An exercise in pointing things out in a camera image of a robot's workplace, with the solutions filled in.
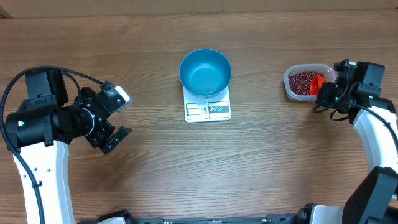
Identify red measuring scoop blue handle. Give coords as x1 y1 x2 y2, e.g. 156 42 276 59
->
309 75 326 95

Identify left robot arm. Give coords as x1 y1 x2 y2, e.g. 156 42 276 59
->
1 66 131 223

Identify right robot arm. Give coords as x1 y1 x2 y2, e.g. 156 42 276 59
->
299 59 397 224

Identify white digital kitchen scale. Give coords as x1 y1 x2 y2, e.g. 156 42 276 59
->
183 87 231 123

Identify blue bowl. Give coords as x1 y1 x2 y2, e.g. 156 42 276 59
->
179 49 233 98

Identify clear plastic container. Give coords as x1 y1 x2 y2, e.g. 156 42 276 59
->
284 63 336 102

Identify red beans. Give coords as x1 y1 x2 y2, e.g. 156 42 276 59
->
288 71 325 95

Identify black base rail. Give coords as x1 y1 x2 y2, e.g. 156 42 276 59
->
78 203 316 224

